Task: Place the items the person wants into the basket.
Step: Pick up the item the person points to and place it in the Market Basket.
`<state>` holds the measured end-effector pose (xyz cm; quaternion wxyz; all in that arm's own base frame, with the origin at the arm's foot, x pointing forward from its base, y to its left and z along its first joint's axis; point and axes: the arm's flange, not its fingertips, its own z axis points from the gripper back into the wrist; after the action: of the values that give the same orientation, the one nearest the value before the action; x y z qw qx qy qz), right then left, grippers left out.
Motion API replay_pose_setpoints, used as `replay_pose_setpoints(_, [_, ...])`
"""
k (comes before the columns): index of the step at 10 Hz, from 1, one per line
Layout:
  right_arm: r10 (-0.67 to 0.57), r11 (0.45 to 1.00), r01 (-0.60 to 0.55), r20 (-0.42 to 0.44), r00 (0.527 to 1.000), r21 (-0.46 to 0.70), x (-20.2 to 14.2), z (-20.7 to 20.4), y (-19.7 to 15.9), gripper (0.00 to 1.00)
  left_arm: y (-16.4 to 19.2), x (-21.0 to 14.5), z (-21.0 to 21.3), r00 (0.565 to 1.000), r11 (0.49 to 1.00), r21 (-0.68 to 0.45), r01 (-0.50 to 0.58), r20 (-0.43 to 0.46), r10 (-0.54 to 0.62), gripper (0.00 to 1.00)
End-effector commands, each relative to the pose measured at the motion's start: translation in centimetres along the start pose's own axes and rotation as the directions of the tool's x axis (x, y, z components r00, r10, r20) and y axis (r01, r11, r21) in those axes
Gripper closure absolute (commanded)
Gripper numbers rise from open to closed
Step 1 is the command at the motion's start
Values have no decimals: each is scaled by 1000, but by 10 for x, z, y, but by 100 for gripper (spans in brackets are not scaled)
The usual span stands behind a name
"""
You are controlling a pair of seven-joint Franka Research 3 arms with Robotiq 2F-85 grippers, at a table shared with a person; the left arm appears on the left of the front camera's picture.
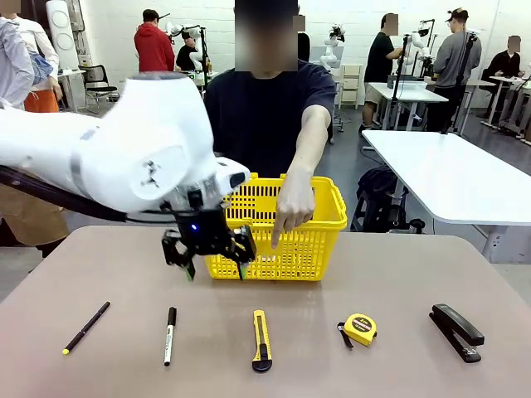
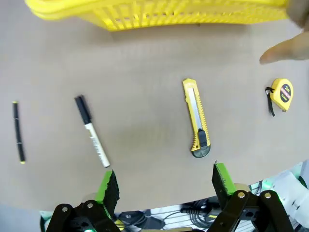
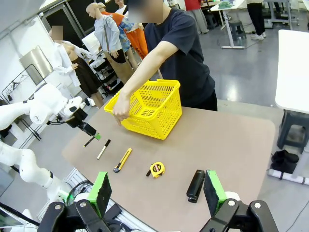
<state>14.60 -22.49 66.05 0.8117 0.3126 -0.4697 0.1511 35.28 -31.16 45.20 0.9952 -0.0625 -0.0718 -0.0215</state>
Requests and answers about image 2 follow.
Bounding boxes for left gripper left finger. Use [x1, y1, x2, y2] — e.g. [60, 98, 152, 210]
[45, 170, 121, 232]

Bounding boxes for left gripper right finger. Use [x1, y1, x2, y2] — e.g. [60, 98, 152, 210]
[209, 163, 295, 232]

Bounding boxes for yellow utility knife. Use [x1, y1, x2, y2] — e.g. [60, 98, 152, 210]
[182, 78, 212, 159]

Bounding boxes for black pen yellow ends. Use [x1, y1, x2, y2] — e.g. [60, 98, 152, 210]
[12, 101, 26, 165]

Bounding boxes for yellow plastic shopping basket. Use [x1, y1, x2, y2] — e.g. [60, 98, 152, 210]
[24, 0, 292, 32]

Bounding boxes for person's left hand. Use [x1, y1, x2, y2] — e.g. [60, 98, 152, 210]
[259, 0, 309, 65]

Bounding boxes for white marker black cap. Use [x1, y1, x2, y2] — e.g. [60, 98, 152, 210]
[74, 95, 111, 168]

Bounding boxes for yellow tape measure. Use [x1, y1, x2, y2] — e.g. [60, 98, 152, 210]
[265, 78, 295, 117]

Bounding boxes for black cable bundle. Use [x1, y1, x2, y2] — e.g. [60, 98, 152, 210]
[115, 199, 222, 232]

